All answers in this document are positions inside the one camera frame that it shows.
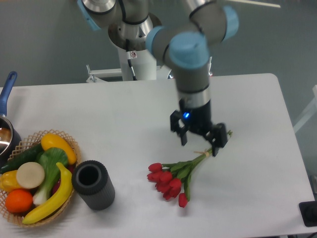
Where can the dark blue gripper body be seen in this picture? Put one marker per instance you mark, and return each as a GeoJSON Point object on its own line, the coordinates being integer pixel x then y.
{"type": "Point", "coordinates": [197, 120]}

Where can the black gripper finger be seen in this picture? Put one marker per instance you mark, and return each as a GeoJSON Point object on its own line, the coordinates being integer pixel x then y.
{"type": "Point", "coordinates": [216, 135]}
{"type": "Point", "coordinates": [175, 117]}

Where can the red tulip bouquet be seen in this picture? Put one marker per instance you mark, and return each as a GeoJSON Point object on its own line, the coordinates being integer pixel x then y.
{"type": "Point", "coordinates": [173, 179]}

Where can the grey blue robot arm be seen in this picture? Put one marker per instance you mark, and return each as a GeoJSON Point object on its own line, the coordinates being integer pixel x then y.
{"type": "Point", "coordinates": [184, 49]}

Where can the dark grey ribbed vase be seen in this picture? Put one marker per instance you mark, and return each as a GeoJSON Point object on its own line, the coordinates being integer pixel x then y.
{"type": "Point", "coordinates": [93, 184]}

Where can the red fruit in basket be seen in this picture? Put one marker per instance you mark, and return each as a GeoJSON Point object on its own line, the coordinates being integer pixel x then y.
{"type": "Point", "coordinates": [57, 184]}

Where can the black device at edge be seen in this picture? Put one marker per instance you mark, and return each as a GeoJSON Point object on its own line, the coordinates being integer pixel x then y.
{"type": "Point", "coordinates": [309, 213]}

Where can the yellow squash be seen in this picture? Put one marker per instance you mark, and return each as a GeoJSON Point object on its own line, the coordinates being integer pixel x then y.
{"type": "Point", "coordinates": [55, 141]}

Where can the yellow banana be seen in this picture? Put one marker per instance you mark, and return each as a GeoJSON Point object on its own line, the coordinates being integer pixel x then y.
{"type": "Point", "coordinates": [54, 202]}

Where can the green bok choy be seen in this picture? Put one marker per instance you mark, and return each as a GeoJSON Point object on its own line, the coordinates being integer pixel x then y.
{"type": "Point", "coordinates": [48, 160]}

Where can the green cucumber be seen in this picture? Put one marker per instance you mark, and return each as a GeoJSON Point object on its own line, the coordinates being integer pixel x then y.
{"type": "Point", "coordinates": [26, 156]}

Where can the beige round disc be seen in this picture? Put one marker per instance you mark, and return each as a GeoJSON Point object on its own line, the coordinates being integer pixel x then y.
{"type": "Point", "coordinates": [30, 175]}

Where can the orange fruit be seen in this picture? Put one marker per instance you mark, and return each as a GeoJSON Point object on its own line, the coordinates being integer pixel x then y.
{"type": "Point", "coordinates": [19, 201]}

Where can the yellow bell pepper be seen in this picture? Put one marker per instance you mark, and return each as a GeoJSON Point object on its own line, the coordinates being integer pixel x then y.
{"type": "Point", "coordinates": [8, 181]}

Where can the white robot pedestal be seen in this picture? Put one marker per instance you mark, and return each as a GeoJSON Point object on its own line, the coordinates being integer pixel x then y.
{"type": "Point", "coordinates": [136, 63]}

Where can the white metal frame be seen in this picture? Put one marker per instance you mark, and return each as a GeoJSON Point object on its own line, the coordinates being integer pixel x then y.
{"type": "Point", "coordinates": [307, 112]}

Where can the blue handled saucepan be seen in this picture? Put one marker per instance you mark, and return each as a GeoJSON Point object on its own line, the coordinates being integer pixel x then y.
{"type": "Point", "coordinates": [9, 137]}

